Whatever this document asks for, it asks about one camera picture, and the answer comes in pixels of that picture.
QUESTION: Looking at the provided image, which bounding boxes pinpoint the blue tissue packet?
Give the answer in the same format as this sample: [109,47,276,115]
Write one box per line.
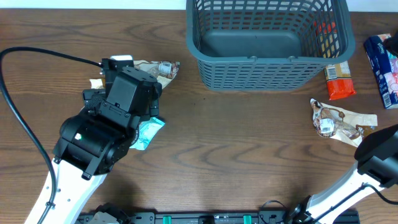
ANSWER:
[364,34,397,109]

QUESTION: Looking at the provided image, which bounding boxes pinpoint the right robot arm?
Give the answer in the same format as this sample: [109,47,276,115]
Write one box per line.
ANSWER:
[284,35,397,223]

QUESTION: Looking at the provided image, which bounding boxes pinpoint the teal wet wipe packet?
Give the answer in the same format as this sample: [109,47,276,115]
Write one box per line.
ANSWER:
[130,118,165,151]

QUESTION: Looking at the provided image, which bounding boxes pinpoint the kraft paper snack bag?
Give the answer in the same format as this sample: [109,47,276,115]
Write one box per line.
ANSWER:
[109,58,180,88]
[310,98,377,147]

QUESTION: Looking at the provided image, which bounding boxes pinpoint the orange and tan cracker packet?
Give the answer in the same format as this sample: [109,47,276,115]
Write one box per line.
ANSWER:
[313,21,357,101]

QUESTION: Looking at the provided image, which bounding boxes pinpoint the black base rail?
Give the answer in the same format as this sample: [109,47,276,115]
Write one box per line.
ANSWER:
[75,203,287,224]

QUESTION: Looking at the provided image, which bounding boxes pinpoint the grey plastic mesh basket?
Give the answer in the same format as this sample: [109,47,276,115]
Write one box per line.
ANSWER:
[186,0,355,91]

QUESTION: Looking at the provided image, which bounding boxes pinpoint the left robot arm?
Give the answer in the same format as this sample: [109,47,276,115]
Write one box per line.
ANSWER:
[26,55,162,223]

